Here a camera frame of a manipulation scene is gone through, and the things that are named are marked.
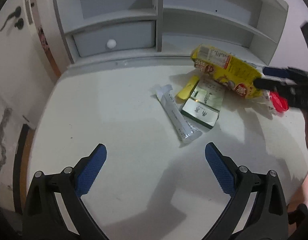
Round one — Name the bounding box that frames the white paper leaflet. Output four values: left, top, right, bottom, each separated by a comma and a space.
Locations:
199, 76, 226, 93

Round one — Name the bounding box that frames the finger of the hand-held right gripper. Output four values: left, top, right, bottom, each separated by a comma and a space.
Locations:
253, 77, 292, 93
262, 66, 298, 78

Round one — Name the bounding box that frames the green and white carton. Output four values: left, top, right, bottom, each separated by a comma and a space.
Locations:
181, 85, 224, 130

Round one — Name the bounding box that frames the black door handle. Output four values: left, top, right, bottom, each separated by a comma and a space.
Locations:
0, 6, 25, 32

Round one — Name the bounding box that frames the clear bottle with red cap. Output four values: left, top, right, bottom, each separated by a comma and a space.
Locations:
256, 90, 290, 117

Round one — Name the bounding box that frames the white desk shelf unit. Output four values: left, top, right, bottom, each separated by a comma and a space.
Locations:
51, 0, 289, 67

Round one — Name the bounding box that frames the white door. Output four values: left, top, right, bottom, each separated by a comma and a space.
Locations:
0, 0, 70, 133

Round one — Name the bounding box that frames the small yellow packet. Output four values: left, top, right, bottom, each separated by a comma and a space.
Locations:
175, 76, 200, 103

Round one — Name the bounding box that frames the yellow snack bag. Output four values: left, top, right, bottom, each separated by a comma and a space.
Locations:
190, 44, 265, 99

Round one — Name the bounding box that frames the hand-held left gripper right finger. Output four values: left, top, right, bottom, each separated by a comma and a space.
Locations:
205, 142, 288, 240

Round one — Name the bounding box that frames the white drawer with round knob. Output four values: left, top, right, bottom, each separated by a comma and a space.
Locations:
73, 20, 156, 57

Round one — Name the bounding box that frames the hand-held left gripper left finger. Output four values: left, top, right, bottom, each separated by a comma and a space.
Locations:
24, 143, 107, 240

